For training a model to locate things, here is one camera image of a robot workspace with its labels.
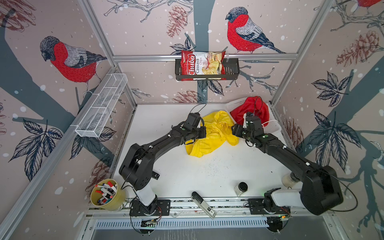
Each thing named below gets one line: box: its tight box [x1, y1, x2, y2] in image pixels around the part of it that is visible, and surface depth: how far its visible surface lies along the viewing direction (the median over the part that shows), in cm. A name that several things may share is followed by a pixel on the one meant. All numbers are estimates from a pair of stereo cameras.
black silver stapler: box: [191, 191, 217, 219], surface depth 73 cm
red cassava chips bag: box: [180, 50, 226, 81], surface depth 90 cm
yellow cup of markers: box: [90, 178, 127, 211], surface depth 69 cm
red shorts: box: [230, 96, 270, 127], surface depth 100 cm
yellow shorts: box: [185, 111, 239, 158], surface depth 97 cm
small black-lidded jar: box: [234, 181, 249, 197], surface depth 73 cm
